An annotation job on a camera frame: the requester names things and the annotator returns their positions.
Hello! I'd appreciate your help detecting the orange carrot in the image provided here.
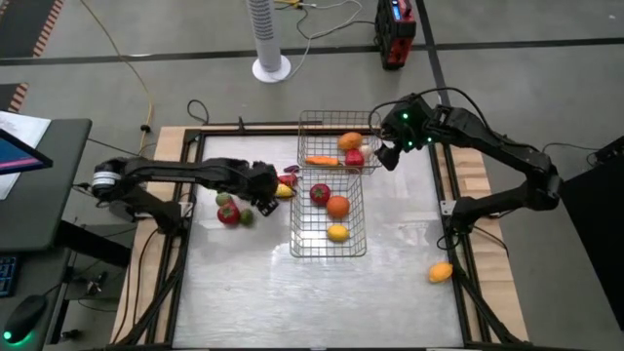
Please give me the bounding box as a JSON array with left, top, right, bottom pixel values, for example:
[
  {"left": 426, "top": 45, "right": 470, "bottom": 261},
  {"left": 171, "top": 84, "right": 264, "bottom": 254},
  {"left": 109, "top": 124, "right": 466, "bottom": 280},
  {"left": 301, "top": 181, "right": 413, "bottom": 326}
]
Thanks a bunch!
[{"left": 304, "top": 155, "right": 340, "bottom": 168}]

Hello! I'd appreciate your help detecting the white tower fan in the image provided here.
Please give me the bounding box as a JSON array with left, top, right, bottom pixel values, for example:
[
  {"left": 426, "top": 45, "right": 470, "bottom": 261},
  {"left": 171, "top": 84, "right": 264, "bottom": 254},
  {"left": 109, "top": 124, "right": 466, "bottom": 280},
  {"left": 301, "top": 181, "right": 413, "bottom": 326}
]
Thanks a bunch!
[{"left": 246, "top": 0, "right": 293, "bottom": 84}]

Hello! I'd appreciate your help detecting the red bell pepper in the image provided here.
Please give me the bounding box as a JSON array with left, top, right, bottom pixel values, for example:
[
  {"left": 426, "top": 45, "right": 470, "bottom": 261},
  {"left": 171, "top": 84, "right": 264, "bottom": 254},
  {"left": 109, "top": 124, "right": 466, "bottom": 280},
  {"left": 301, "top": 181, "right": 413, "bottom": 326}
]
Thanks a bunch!
[{"left": 344, "top": 148, "right": 366, "bottom": 169}]

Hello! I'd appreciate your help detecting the looped black cable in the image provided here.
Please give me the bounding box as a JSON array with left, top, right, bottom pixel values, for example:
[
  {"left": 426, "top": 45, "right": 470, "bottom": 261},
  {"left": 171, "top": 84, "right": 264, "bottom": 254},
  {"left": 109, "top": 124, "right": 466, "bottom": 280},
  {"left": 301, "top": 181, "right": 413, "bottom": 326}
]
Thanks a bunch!
[{"left": 186, "top": 98, "right": 211, "bottom": 126}]

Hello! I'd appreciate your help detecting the yellow-orange mango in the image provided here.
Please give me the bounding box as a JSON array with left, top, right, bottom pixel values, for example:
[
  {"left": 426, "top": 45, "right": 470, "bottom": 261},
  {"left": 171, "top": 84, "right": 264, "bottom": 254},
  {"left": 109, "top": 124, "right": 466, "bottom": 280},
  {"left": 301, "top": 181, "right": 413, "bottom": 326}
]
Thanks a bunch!
[{"left": 427, "top": 261, "right": 454, "bottom": 285}]

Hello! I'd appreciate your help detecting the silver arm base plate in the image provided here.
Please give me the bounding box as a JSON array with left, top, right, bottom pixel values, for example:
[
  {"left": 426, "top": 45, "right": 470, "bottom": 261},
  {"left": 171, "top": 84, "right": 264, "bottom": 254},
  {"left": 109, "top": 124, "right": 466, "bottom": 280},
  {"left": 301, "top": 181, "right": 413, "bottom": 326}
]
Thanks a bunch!
[{"left": 440, "top": 199, "right": 501, "bottom": 218}]

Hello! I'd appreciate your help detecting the orange fruit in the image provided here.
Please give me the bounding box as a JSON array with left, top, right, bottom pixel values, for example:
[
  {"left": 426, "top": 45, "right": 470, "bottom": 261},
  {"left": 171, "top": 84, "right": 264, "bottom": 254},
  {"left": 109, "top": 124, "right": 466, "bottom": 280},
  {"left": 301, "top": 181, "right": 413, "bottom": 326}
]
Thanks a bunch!
[{"left": 326, "top": 195, "right": 351, "bottom": 219}]

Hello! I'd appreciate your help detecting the black aluminium table frame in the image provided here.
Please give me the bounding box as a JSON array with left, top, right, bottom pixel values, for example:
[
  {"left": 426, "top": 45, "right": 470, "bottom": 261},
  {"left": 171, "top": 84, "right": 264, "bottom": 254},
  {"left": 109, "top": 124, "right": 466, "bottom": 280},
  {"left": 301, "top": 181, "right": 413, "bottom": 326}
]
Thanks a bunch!
[{"left": 109, "top": 116, "right": 532, "bottom": 351}]

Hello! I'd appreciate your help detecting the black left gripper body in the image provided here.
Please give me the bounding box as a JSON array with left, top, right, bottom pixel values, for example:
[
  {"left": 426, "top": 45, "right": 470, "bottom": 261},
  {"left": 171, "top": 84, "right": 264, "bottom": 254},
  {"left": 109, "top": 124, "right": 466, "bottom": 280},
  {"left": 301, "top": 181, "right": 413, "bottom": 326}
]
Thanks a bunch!
[{"left": 228, "top": 159, "right": 280, "bottom": 205}]

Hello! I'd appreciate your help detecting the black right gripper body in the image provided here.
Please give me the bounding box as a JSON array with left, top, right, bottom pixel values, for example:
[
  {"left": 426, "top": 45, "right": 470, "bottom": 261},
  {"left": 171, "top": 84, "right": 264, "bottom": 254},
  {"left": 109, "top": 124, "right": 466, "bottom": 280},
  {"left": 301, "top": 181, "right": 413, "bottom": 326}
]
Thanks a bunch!
[{"left": 379, "top": 93, "right": 440, "bottom": 152}]

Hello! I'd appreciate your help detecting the black mat with striped edge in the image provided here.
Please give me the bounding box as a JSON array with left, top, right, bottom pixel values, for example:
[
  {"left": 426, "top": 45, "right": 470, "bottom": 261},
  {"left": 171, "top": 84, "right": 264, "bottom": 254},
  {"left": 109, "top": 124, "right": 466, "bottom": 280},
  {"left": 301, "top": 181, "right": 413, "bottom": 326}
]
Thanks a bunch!
[{"left": 0, "top": 0, "right": 64, "bottom": 59}]

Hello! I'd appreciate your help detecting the yellow-orange potato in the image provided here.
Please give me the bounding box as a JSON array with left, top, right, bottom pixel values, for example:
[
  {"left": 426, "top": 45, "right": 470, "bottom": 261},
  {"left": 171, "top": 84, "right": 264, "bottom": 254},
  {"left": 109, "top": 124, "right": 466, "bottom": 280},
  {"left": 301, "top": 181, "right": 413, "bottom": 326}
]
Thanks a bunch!
[{"left": 336, "top": 132, "right": 365, "bottom": 151}]

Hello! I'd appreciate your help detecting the yellow cable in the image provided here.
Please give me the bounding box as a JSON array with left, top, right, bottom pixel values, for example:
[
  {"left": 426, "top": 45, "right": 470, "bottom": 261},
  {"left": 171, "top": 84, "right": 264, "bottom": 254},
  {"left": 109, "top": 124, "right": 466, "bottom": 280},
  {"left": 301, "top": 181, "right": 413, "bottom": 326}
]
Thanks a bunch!
[{"left": 77, "top": 0, "right": 154, "bottom": 142}]

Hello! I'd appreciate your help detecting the shallow wide wire basket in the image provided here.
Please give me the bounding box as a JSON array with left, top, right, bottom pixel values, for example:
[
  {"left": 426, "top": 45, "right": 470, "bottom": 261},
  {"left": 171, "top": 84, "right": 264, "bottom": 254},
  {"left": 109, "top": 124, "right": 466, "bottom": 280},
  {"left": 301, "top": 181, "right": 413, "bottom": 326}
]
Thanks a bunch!
[{"left": 296, "top": 109, "right": 384, "bottom": 176}]

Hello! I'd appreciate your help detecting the deep square wire basket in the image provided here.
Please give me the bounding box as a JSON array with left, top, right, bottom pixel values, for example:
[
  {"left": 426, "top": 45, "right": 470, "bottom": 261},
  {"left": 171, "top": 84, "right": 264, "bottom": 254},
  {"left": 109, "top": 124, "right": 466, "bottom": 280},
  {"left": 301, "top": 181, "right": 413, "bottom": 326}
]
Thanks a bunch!
[{"left": 289, "top": 168, "right": 368, "bottom": 258}]

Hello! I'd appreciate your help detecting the red tomato with green stem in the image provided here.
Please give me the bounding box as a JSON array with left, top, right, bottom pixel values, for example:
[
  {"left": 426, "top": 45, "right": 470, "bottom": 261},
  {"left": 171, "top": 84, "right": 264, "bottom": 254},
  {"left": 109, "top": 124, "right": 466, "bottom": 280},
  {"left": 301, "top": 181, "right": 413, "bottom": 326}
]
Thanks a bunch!
[{"left": 216, "top": 202, "right": 241, "bottom": 226}]

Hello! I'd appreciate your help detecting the white paper sheet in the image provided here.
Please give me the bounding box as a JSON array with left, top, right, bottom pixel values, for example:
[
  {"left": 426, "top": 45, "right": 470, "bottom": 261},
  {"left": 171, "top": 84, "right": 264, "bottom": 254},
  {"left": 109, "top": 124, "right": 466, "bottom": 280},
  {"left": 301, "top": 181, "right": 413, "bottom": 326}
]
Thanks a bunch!
[{"left": 0, "top": 110, "right": 53, "bottom": 201}]

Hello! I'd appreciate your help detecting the computer monitor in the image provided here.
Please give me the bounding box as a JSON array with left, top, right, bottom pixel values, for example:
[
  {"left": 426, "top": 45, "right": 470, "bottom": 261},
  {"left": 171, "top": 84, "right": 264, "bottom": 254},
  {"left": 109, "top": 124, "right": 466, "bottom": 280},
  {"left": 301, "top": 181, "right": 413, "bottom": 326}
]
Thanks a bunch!
[{"left": 0, "top": 127, "right": 55, "bottom": 176}]

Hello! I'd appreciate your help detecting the bright red apple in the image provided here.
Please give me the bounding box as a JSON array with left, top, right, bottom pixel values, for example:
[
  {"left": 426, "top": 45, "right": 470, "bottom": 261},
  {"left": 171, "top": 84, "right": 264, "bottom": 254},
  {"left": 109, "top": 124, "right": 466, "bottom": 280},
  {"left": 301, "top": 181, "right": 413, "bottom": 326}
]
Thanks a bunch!
[{"left": 309, "top": 182, "right": 332, "bottom": 207}]

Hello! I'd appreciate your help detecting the dark grey desk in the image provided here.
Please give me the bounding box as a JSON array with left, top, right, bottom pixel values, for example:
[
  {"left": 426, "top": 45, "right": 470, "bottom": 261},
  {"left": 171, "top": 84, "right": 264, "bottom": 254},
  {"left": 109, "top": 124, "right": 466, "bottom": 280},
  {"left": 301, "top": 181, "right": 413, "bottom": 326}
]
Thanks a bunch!
[{"left": 0, "top": 118, "right": 133, "bottom": 351}]

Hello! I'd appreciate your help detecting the red black power unit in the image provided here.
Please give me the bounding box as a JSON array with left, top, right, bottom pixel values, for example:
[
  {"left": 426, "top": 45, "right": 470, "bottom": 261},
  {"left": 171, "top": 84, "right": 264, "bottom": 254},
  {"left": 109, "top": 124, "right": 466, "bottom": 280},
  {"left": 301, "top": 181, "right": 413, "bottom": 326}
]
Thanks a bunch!
[{"left": 373, "top": 0, "right": 418, "bottom": 72}]

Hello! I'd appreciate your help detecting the backlit keyboard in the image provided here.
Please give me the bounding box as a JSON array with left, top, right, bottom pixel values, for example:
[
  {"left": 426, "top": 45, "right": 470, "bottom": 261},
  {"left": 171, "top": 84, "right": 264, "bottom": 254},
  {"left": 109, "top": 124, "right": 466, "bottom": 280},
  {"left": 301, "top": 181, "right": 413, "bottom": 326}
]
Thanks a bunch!
[{"left": 0, "top": 255, "right": 20, "bottom": 298}]

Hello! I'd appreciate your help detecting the white cable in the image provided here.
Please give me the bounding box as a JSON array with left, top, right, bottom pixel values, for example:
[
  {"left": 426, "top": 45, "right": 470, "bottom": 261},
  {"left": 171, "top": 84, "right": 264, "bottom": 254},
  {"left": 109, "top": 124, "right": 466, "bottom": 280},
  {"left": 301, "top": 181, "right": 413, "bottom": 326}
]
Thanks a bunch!
[{"left": 272, "top": 0, "right": 365, "bottom": 82}]

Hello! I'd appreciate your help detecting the black cabinet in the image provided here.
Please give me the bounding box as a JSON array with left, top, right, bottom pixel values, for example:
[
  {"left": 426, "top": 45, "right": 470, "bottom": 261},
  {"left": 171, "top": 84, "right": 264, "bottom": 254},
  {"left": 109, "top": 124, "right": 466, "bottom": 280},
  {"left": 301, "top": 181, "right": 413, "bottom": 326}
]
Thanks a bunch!
[{"left": 555, "top": 136, "right": 624, "bottom": 332}]

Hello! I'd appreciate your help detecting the black computer mouse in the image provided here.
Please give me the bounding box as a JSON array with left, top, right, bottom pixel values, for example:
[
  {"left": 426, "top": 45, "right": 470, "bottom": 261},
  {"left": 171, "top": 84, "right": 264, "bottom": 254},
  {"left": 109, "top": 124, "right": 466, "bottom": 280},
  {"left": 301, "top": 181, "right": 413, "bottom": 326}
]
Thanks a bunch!
[{"left": 2, "top": 293, "right": 49, "bottom": 345}]

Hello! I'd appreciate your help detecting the plywood base board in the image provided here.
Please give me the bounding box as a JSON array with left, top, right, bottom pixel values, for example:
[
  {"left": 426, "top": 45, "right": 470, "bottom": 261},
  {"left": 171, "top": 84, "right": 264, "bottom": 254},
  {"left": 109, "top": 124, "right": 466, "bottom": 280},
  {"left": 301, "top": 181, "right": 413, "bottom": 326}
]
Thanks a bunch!
[{"left": 110, "top": 125, "right": 530, "bottom": 345}]

